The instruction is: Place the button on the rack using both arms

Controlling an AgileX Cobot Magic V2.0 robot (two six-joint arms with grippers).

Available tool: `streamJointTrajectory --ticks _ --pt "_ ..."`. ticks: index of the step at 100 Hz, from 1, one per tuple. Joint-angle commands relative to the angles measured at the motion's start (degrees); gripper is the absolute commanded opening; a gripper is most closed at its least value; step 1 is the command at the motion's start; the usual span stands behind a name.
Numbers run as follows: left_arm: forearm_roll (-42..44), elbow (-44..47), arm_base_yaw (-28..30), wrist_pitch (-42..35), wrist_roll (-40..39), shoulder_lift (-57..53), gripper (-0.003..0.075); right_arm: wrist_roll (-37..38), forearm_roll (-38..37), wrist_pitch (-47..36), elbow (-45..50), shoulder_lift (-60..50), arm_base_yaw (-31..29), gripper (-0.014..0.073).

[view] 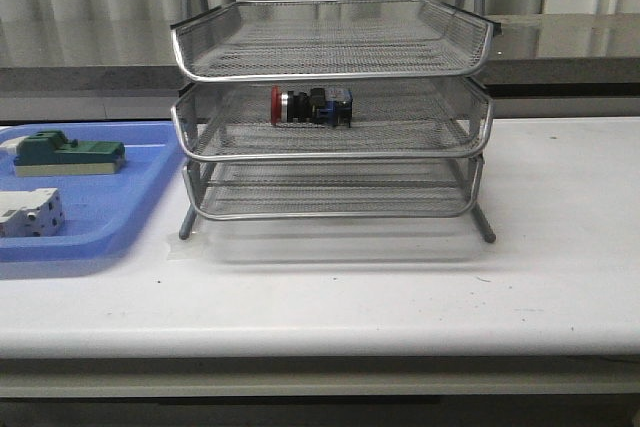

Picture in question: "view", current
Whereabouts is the green and beige switch block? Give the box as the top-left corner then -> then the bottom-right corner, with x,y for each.
13,130 -> 126,177

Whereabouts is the silver mesh top tray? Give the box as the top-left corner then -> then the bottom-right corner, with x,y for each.
171,0 -> 501,83

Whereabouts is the red emergency stop button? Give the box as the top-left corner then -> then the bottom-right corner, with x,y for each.
270,86 -> 353,128

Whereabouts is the grey metal rack frame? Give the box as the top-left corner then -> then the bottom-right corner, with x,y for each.
178,0 -> 498,244

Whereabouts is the white circuit breaker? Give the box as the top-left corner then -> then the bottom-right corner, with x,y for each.
1,188 -> 65,238

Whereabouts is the blue plastic tray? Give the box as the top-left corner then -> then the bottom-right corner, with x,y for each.
1,121 -> 183,262

